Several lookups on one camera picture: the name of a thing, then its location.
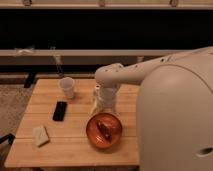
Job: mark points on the wooden table board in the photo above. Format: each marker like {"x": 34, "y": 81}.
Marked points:
{"x": 68, "y": 144}

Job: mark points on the brown object in bowl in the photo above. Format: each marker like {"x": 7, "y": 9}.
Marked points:
{"x": 104, "y": 130}

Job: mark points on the white plastic cup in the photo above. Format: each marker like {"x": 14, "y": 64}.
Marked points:
{"x": 67, "y": 86}

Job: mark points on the grey metal rail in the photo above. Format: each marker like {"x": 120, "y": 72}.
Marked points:
{"x": 39, "y": 57}

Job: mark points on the white sponge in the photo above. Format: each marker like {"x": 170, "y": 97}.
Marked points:
{"x": 40, "y": 135}

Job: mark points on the black clamp at table edge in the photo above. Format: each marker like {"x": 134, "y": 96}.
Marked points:
{"x": 9, "y": 138}

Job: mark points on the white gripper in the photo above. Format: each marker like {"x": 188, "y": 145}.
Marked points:
{"x": 107, "y": 99}

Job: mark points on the black remote control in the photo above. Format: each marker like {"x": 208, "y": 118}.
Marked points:
{"x": 60, "y": 110}

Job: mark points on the black table leg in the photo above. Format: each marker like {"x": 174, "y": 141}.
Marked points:
{"x": 30, "y": 79}

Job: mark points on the orange ceramic bowl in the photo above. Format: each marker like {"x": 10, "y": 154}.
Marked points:
{"x": 94, "y": 136}

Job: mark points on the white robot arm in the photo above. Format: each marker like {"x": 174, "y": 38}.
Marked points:
{"x": 174, "y": 110}

